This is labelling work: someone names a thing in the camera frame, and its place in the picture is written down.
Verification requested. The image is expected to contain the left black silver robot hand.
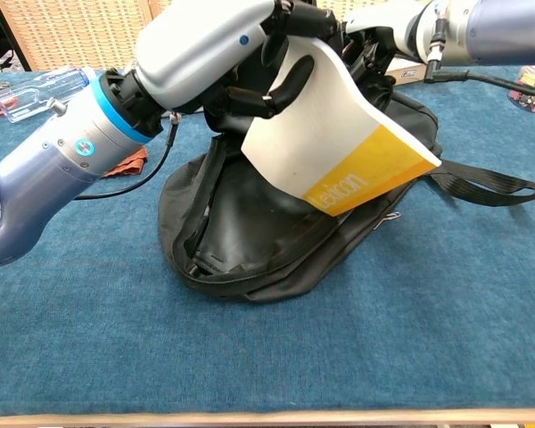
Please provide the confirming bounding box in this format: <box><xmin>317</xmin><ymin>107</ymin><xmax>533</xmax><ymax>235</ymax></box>
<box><xmin>131</xmin><ymin>0</ymin><xmax>342</xmax><ymax>120</ymax></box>

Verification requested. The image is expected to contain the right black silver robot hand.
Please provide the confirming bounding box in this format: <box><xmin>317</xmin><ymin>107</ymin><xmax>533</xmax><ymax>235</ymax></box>
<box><xmin>341</xmin><ymin>0</ymin><xmax>433</xmax><ymax>86</ymax></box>

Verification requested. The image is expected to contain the white yellow notebook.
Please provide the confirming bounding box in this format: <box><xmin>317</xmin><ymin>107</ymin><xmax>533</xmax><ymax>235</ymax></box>
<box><xmin>240</xmin><ymin>35</ymin><xmax>442</xmax><ymax>218</ymax></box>

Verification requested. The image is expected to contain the black fabric backpack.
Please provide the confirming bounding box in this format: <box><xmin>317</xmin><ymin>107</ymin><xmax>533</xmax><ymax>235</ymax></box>
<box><xmin>157</xmin><ymin>26</ymin><xmax>535</xmax><ymax>304</ymax></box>

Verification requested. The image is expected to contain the woven rattan folding screen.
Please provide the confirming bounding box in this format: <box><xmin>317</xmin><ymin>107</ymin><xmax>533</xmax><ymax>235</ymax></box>
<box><xmin>0</xmin><ymin>0</ymin><xmax>429</xmax><ymax>72</ymax></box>

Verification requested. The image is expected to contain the rust brown cloth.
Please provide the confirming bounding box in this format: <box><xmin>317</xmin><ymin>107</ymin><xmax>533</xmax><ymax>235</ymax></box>
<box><xmin>102</xmin><ymin>146</ymin><xmax>149</xmax><ymax>179</ymax></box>

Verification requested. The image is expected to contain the clear jar of coloured clips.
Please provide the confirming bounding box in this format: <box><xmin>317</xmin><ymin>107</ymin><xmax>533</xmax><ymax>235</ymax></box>
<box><xmin>507</xmin><ymin>64</ymin><xmax>535</xmax><ymax>118</ymax></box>

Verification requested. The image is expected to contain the clear plastic water bottle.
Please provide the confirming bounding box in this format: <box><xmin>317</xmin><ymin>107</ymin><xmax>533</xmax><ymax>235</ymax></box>
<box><xmin>0</xmin><ymin>65</ymin><xmax>98</xmax><ymax>125</ymax></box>

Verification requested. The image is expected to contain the black stand leg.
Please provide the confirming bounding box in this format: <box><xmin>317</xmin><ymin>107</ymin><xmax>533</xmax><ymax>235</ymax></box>
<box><xmin>0</xmin><ymin>0</ymin><xmax>32</xmax><ymax>72</ymax></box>

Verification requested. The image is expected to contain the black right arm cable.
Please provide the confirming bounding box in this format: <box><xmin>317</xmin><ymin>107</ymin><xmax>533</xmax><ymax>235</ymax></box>
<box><xmin>424</xmin><ymin>12</ymin><xmax>535</xmax><ymax>102</ymax></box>

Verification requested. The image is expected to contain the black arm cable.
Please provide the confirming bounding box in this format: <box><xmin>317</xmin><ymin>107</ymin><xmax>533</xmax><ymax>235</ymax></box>
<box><xmin>424</xmin><ymin>12</ymin><xmax>535</xmax><ymax>102</ymax></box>
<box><xmin>73</xmin><ymin>111</ymin><xmax>180</xmax><ymax>201</ymax></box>

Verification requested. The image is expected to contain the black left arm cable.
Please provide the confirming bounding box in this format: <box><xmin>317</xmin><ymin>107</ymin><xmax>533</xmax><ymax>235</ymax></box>
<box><xmin>73</xmin><ymin>111</ymin><xmax>180</xmax><ymax>201</ymax></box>

